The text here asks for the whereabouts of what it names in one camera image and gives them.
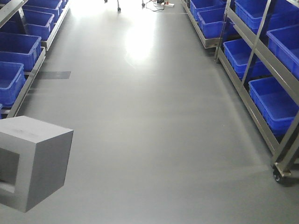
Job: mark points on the gray hollow square base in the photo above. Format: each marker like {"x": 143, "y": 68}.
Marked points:
{"x": 34, "y": 157}

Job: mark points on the right steel rack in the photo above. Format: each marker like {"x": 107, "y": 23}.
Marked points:
{"x": 256, "y": 42}

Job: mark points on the steel rack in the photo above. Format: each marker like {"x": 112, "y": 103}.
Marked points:
{"x": 256, "y": 42}
{"x": 6, "y": 12}

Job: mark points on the left steel rack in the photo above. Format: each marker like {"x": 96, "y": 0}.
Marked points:
{"x": 6, "y": 12}

